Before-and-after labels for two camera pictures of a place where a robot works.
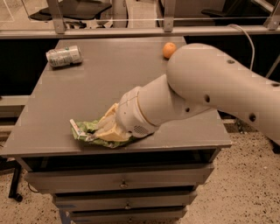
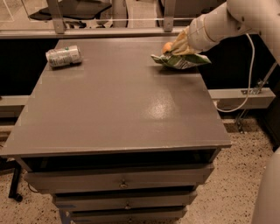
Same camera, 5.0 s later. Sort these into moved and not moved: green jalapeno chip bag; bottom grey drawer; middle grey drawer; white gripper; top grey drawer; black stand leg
Moved: green jalapeno chip bag; white gripper
Not moved: black stand leg; bottom grey drawer; top grey drawer; middle grey drawer
